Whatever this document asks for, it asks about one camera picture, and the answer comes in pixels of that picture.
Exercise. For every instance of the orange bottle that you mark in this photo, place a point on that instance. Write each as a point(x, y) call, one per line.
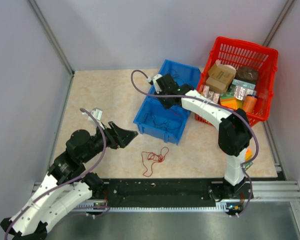
point(249, 103)

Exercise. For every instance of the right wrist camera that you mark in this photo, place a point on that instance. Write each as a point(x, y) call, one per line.
point(154, 82)

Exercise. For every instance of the silver foil packets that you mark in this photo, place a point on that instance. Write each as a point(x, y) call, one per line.
point(211, 95)

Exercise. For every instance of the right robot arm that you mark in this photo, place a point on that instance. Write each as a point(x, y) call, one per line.
point(233, 133)

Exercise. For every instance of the blue three-compartment bin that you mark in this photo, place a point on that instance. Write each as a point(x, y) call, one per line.
point(167, 124)

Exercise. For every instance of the upper brown cardboard box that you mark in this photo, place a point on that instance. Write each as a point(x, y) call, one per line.
point(223, 73)

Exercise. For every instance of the dark brown round item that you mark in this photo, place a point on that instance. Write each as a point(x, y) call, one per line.
point(248, 74)

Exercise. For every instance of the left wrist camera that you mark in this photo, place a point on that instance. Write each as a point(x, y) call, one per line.
point(96, 113)

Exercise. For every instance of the right aluminium corner post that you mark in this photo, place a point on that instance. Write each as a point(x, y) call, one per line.
point(289, 4)

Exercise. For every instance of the brown cardboard box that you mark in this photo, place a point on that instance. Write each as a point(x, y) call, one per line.
point(216, 85)
point(223, 73)

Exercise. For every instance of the red plastic basket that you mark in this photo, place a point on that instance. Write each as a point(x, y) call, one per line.
point(254, 63)

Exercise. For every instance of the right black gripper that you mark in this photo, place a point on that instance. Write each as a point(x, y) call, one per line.
point(166, 106)

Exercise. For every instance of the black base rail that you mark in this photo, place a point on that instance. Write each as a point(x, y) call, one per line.
point(179, 192)

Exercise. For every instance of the orange yellow sponge pack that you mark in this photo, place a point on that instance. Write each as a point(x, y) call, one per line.
point(248, 155)

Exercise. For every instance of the left aluminium corner post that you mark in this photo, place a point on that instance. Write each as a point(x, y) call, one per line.
point(50, 36)

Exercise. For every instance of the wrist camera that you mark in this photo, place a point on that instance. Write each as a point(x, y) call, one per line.
point(154, 82)
point(96, 113)

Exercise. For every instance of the white cable duct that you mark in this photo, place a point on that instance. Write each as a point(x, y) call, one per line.
point(220, 207)

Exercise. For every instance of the yellow sponge pack in basket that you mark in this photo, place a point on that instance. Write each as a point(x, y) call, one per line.
point(228, 100)

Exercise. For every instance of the lower brown cardboard box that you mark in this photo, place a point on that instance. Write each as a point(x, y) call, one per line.
point(216, 85)

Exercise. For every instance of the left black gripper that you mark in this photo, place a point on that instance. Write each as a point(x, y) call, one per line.
point(119, 137)

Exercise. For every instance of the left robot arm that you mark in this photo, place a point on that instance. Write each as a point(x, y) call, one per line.
point(63, 187)

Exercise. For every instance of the teal tissue pack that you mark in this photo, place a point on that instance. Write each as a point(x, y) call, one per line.
point(242, 88)

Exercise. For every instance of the aluminium corner post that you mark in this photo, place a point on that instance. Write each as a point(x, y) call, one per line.
point(50, 36)
point(289, 4)

